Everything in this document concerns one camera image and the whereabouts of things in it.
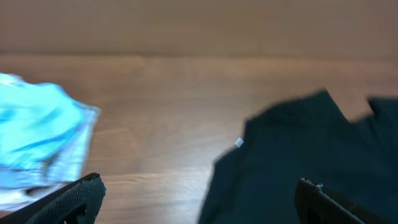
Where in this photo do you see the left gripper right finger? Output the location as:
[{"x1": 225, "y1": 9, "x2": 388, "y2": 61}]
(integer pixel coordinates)
[{"x1": 294, "y1": 178, "x2": 390, "y2": 224}]

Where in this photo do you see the black t-shirt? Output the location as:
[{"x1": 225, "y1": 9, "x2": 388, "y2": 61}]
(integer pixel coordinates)
[{"x1": 199, "y1": 90, "x2": 397, "y2": 223}]

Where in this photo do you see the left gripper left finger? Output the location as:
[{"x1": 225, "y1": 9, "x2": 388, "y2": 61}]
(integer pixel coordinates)
[{"x1": 1, "y1": 173, "x2": 106, "y2": 224}]

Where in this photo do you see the light blue crumpled shirt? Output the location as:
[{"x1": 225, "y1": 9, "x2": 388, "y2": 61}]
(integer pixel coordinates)
[{"x1": 0, "y1": 73, "x2": 88, "y2": 175}]

